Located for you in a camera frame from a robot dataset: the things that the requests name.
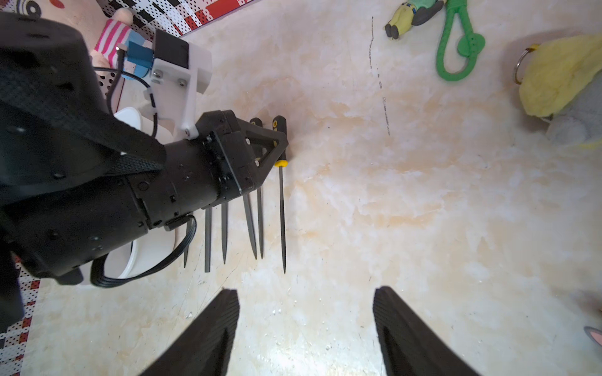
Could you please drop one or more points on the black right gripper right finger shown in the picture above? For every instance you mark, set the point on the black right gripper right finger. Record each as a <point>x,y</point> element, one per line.
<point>408,345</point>

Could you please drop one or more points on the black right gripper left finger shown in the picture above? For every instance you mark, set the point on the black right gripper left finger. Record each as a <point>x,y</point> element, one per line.
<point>204,348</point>

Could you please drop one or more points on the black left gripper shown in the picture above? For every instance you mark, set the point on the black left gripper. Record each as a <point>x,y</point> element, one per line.
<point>79,180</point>

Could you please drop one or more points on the black yellow file tool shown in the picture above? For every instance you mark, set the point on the black yellow file tool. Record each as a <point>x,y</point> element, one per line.
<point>224,230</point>

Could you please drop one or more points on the white plastic storage box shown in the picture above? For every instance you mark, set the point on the white plastic storage box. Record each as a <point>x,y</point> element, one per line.
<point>140,252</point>

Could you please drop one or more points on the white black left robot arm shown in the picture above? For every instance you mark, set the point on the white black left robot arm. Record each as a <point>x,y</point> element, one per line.
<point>45,66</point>

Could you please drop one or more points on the cartoon boy doll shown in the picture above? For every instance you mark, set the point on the cartoon boy doll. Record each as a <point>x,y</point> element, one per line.
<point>117,30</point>

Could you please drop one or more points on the grey yellow plush ball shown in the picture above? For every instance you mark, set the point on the grey yellow plush ball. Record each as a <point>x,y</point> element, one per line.
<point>560,83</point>

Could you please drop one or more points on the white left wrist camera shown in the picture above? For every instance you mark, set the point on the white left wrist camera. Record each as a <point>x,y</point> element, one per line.
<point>180,71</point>

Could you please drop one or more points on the pink eared keychain charm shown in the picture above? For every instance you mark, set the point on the pink eared keychain charm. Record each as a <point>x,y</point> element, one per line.
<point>594,334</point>

